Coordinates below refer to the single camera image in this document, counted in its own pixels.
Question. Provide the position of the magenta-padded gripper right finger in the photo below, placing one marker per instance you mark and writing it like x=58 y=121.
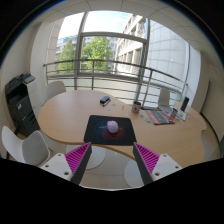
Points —
x=165 y=165

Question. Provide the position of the blue and white printed can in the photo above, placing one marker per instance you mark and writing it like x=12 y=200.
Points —
x=173 y=113

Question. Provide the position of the white round table base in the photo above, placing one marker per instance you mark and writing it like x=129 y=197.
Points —
x=96 y=156
x=131 y=176

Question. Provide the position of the pink and lilac computer mouse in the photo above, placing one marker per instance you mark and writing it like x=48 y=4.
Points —
x=112 y=126

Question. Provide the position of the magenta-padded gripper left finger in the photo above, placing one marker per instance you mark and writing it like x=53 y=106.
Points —
x=58 y=165

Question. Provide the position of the black and white office printer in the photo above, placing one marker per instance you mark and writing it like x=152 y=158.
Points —
x=20 y=103

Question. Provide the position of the black mouse pad red print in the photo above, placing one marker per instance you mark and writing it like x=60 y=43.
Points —
x=96 y=133

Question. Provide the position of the black cylinder speaker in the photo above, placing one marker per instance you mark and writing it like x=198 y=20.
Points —
x=184 y=104

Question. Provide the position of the metal balcony railing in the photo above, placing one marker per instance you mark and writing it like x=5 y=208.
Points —
x=110 y=61

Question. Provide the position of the light coloured printed booklet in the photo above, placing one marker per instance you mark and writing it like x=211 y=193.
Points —
x=182 y=115

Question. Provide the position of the green tree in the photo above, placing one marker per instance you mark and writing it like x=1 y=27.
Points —
x=98 y=51

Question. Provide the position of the black whiteboard eraser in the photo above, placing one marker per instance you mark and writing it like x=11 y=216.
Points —
x=104 y=99

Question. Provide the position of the blue marker pen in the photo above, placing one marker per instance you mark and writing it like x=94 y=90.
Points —
x=106 y=102

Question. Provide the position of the red and blue magazine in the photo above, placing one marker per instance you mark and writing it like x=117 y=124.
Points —
x=160 y=117

